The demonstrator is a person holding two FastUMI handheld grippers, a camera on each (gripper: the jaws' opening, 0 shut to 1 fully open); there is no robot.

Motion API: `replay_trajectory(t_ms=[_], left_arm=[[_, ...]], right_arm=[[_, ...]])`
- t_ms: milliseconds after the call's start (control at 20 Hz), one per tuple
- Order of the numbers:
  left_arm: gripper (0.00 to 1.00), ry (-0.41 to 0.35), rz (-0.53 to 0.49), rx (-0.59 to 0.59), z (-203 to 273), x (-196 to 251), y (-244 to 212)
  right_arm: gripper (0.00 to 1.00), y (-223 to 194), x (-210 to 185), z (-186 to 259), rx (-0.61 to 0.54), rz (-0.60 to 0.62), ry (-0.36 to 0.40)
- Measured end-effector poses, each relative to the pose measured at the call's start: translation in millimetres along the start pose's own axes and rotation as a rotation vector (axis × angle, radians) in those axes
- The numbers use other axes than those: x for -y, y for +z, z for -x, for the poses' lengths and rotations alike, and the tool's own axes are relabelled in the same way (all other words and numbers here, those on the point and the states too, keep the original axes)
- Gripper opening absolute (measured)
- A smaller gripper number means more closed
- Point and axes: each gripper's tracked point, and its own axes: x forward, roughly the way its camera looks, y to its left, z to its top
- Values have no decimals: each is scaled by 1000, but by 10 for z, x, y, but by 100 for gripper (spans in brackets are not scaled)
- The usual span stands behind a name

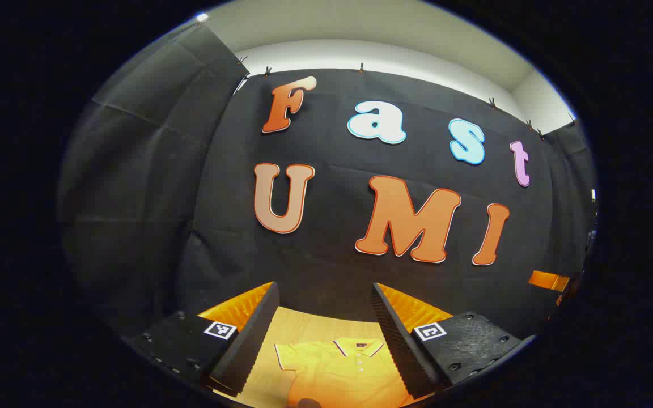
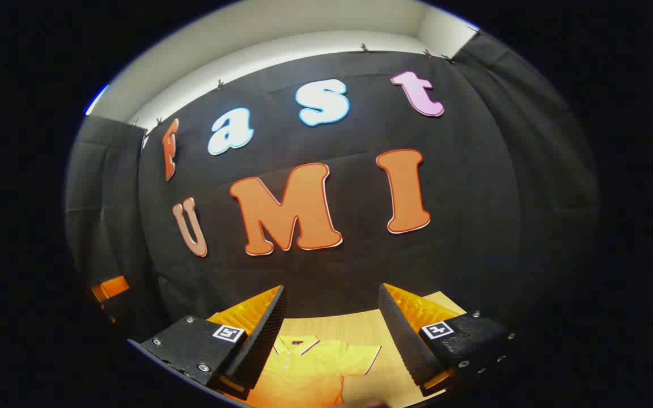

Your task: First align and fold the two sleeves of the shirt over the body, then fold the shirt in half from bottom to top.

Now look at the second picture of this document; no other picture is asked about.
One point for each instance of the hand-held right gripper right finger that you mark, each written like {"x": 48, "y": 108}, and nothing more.
{"x": 403, "y": 340}

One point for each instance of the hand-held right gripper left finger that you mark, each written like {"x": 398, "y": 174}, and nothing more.
{"x": 261, "y": 340}

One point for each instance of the orange T-shirt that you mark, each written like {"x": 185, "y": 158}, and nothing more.
{"x": 309, "y": 368}

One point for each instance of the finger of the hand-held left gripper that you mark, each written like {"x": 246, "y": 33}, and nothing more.
{"x": 110, "y": 288}

